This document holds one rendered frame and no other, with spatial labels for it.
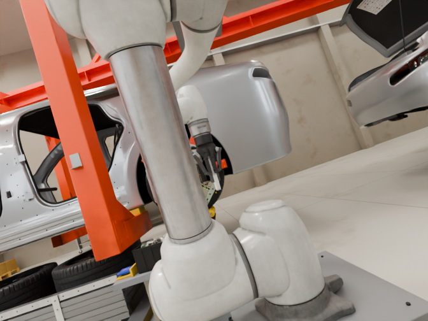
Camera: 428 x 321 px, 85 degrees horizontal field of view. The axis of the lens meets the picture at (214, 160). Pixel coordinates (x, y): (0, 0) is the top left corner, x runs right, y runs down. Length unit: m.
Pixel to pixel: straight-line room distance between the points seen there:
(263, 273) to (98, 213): 1.22
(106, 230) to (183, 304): 1.12
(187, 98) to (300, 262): 0.69
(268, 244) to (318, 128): 8.52
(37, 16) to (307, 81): 8.35
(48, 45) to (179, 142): 1.60
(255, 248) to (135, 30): 0.47
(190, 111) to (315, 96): 8.48
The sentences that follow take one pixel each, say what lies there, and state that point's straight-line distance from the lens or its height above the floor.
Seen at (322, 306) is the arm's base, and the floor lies 0.44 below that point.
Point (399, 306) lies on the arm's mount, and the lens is 0.69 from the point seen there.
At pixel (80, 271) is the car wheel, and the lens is 1.97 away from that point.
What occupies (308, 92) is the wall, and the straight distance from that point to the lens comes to 9.23.
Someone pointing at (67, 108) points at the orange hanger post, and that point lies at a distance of 1.75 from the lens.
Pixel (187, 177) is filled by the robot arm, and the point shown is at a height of 0.79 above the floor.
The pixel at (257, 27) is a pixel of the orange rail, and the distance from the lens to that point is 4.70.
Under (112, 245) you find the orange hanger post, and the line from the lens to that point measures 1.61.
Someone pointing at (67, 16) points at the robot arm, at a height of 1.09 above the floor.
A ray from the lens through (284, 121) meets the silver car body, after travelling 2.11.
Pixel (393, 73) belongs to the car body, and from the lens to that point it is 3.23.
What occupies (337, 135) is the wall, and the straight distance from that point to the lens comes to 9.31.
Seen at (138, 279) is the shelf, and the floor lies 0.44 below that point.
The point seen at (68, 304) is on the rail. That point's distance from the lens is 1.95.
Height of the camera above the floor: 0.78
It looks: 4 degrees up
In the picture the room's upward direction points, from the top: 19 degrees counter-clockwise
